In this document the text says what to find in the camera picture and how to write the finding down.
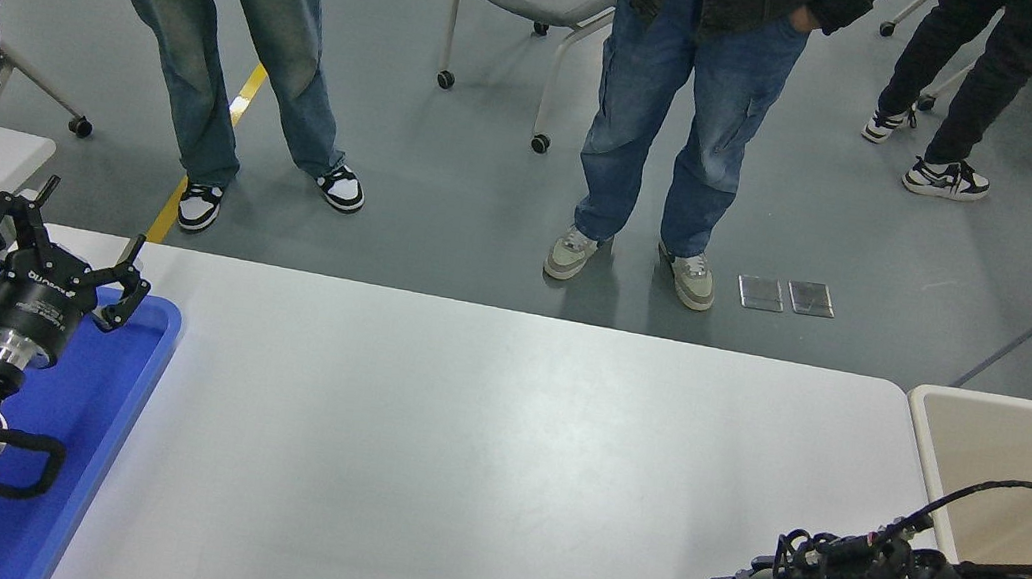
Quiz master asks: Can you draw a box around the metal floor plate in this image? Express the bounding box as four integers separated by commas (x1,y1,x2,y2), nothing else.
735,274,789,314
784,279,839,320

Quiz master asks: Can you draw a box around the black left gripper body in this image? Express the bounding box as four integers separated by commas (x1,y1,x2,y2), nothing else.
0,253,104,364

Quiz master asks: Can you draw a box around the blue plastic tray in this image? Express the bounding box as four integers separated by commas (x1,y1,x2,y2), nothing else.
0,268,188,579

